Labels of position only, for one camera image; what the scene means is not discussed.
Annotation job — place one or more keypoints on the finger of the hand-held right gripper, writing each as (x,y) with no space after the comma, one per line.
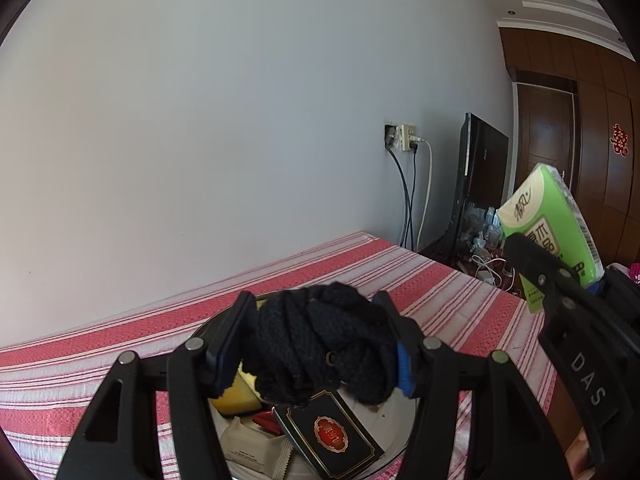
(620,292)
(550,290)

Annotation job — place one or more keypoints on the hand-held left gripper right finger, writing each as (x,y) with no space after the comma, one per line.
(406,367)

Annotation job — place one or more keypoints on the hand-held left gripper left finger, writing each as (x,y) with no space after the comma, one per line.
(227,355)

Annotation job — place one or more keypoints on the yellow green scouring sponge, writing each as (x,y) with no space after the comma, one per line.
(237,397)

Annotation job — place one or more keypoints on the round metal cookie tin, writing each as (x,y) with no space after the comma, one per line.
(395,425)

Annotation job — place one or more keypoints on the dark red snack packet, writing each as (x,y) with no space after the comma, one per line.
(267,422)

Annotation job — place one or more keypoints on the green tissue pack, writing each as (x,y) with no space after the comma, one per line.
(545,210)

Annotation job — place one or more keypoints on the black knitted cloth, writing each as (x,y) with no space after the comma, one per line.
(320,340)

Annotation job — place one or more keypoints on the white snack packet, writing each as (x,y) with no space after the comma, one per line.
(250,447)

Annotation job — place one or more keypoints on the black gift box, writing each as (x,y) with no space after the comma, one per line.
(325,435)

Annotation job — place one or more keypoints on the red striped desktop cloth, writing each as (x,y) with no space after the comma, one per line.
(125,330)

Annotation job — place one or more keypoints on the person's right hand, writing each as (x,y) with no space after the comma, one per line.
(580,457)

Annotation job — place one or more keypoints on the cluster of clear bottles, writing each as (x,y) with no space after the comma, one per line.
(482,232)

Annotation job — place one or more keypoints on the brown wooden wardrobe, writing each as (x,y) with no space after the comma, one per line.
(605,200)

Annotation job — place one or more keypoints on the black flat television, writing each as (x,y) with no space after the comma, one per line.
(482,170)

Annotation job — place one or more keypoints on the red paper decoration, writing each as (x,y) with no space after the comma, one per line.
(619,139)

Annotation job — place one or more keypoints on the dark wooden door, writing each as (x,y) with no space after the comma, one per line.
(542,130)

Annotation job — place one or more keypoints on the white wall socket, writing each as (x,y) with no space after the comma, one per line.
(401,136)

